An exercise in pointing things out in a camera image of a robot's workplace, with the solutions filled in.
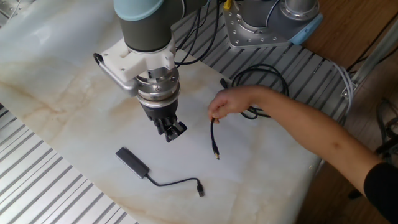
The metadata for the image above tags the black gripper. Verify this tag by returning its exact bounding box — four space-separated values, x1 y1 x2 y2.
139 98 188 143

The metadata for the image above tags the grey USB docking station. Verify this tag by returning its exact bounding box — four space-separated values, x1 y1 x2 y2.
115 147 205 198

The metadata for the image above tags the black braided USB cable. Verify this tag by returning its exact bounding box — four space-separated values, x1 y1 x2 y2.
210 63 290 161

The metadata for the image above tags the person's right forearm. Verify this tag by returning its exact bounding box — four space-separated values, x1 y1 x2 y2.
248 85 383 194

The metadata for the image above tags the person's right hand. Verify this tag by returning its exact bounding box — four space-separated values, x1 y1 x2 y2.
207 86 259 124

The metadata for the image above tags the marble pattern table mat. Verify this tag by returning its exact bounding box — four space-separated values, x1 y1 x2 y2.
0 0 323 224

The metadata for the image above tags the black shirt sleeve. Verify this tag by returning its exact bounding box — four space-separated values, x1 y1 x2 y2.
363 161 398 224

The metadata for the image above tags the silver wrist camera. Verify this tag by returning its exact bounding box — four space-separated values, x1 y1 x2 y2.
93 52 139 97

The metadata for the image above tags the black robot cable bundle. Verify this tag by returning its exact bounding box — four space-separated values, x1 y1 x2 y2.
174 0 221 67

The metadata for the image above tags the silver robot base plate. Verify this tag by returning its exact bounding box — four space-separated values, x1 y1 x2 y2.
222 0 295 50

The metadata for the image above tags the white cable bundle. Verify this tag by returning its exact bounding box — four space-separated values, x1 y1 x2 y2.
328 60 355 116

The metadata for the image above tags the aluminium frame post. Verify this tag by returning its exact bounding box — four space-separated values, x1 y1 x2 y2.
341 18 398 99

